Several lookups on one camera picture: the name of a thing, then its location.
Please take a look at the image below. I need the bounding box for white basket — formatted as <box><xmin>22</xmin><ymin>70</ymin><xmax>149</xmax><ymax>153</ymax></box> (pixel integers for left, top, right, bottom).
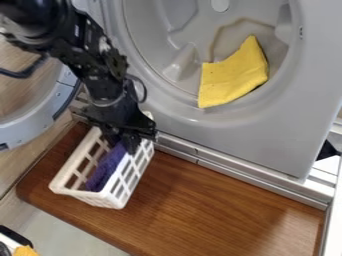
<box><xmin>46</xmin><ymin>125</ymin><xmax>157</xmax><ymax>211</ymax></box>

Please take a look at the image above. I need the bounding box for washing machine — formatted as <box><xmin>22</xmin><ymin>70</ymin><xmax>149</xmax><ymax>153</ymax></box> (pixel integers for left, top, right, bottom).
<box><xmin>0</xmin><ymin>0</ymin><xmax>342</xmax><ymax>212</ymax></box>

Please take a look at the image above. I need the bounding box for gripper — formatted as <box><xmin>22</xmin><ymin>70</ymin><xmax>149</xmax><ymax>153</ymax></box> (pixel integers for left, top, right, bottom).
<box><xmin>80</xmin><ymin>79</ymin><xmax>158</xmax><ymax>156</ymax></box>

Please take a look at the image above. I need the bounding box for yellow cloth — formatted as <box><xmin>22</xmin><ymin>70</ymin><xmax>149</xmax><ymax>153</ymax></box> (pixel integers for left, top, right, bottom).
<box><xmin>196</xmin><ymin>34</ymin><xmax>270</xmax><ymax>110</ymax></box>

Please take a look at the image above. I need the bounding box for purple cloth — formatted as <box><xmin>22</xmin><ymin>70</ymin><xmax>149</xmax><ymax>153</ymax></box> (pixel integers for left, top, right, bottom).
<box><xmin>84</xmin><ymin>139</ymin><xmax>131</xmax><ymax>193</ymax></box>

